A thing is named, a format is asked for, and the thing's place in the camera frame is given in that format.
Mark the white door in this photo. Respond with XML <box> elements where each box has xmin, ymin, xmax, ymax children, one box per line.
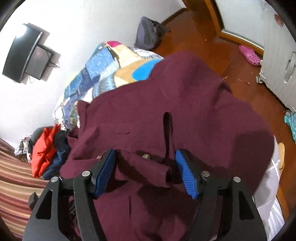
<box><xmin>214</xmin><ymin>0</ymin><xmax>269</xmax><ymax>48</ymax></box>

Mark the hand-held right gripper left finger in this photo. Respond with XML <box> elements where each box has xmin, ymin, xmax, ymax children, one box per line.
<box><xmin>22</xmin><ymin>149</ymin><xmax>115</xmax><ymax>241</ymax></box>

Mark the teal cloth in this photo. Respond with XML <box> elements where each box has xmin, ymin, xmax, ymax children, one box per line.
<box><xmin>284</xmin><ymin>113</ymin><xmax>296</xmax><ymax>142</ymax></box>

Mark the wooden door frame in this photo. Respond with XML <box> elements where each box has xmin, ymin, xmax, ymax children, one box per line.
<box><xmin>205</xmin><ymin>0</ymin><xmax>265</xmax><ymax>56</ymax></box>

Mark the blue patchwork blanket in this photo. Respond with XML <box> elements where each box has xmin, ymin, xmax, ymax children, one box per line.
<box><xmin>53</xmin><ymin>40</ymin><xmax>164</xmax><ymax>130</ymax></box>

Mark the white bed sheet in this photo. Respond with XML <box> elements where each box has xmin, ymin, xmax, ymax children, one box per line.
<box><xmin>254</xmin><ymin>134</ymin><xmax>286</xmax><ymax>234</ymax></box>

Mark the grey backpack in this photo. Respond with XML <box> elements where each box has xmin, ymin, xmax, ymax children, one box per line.
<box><xmin>134</xmin><ymin>17</ymin><xmax>171</xmax><ymax>51</ymax></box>

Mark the navy garment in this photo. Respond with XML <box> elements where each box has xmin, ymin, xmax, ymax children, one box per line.
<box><xmin>43</xmin><ymin>131</ymin><xmax>72</xmax><ymax>180</ymax></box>

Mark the dark grey cloth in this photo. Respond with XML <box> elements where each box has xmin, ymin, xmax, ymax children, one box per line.
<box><xmin>31</xmin><ymin>127</ymin><xmax>46</xmax><ymax>145</ymax></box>

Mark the maroon shirt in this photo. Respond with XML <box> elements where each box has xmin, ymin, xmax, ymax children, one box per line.
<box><xmin>59</xmin><ymin>51</ymin><xmax>275</xmax><ymax>241</ymax></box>

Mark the pink clog shoe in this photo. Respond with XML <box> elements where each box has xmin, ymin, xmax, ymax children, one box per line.
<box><xmin>239</xmin><ymin>45</ymin><xmax>262</xmax><ymax>66</ymax></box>

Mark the pile of small clutter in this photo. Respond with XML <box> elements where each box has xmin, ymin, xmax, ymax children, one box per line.
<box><xmin>14</xmin><ymin>136</ymin><xmax>33</xmax><ymax>163</ymax></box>

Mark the red garment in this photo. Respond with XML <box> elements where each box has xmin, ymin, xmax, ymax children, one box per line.
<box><xmin>31</xmin><ymin>124</ymin><xmax>62</xmax><ymax>178</ymax></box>

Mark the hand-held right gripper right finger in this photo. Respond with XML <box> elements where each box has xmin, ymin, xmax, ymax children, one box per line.
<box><xmin>175</xmin><ymin>149</ymin><xmax>269</xmax><ymax>241</ymax></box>

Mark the striped curtain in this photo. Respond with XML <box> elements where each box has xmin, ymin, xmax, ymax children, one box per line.
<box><xmin>0</xmin><ymin>138</ymin><xmax>50</xmax><ymax>239</ymax></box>

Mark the black wall television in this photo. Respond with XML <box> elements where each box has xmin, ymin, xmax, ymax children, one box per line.
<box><xmin>2</xmin><ymin>23</ymin><xmax>44</xmax><ymax>82</ymax></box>

